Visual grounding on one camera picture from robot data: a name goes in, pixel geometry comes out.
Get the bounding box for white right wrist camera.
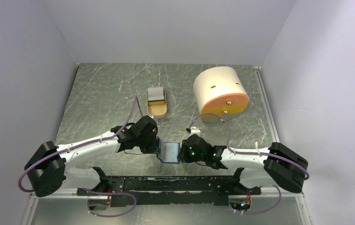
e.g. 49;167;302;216
186;127;201;136

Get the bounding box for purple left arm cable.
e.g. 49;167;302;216
18;95;144;218

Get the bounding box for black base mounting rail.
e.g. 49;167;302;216
94;175;261;207

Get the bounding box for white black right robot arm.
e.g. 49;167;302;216
177;135;309;194

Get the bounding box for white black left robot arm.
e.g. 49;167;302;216
18;116;164;197

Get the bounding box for aluminium extrusion rail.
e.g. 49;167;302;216
253;66;305;225

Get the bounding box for cream cylindrical drawer box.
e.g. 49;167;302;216
193;66;249;123

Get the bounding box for stack of credit cards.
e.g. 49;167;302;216
147;87;166;102

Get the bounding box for beige oval card tray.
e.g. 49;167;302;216
147;91;167;119

